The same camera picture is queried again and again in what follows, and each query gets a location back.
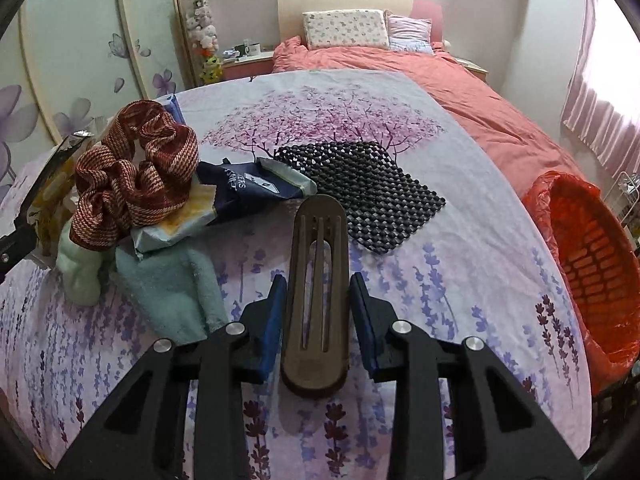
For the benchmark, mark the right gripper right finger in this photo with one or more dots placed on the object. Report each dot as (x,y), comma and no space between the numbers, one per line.
(500,432)

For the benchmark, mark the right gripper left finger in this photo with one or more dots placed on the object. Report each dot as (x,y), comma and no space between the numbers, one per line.
(138,431)

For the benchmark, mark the mint green towel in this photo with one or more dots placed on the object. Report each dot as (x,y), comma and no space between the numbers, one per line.
(176,289)

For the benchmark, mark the red plaid scrunchie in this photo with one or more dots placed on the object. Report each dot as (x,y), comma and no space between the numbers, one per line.
(136,176)

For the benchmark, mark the brown wooden slotted tray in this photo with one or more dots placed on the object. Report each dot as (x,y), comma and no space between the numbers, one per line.
(314,361)

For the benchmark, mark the yellow white snack wrapper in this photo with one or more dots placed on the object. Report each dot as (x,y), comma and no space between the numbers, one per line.
(185,222)

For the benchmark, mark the blue tissue pack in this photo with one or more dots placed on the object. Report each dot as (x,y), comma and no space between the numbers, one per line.
(171,105)

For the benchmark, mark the dark blue snack wrapper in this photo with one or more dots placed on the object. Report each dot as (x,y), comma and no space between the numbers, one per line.
(250,187)

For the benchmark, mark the black mesh anti-slip mat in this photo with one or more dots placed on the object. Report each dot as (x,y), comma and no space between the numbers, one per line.
(384,205)

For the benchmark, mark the orange plastic trash basket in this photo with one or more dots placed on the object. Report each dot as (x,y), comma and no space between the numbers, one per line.
(599,267)

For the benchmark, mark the floral purple tablecloth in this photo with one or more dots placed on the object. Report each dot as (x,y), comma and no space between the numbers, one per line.
(479,268)

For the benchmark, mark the glass floral wardrobe door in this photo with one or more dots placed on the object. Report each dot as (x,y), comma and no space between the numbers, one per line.
(65,64)

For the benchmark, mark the coral pink bed duvet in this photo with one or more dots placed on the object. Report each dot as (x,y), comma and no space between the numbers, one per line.
(516,145)

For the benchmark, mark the pink white nightstand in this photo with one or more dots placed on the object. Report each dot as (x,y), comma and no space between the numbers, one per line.
(249,66)

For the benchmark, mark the plush toy flower stand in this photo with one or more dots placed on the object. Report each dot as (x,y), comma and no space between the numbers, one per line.
(203,41)

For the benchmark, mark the pink window curtain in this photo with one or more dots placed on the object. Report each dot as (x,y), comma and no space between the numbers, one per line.
(602,103)

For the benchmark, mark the right side nightstand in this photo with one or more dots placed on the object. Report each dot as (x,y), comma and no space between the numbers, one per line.
(471,67)

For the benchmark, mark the white floral pillow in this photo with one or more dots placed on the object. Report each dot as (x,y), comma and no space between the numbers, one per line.
(345,28)

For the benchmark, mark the pink striped pillow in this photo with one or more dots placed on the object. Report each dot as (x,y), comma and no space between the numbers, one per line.
(409,34)

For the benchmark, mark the white wire rack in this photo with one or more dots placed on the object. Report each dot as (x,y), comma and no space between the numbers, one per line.
(622,199)

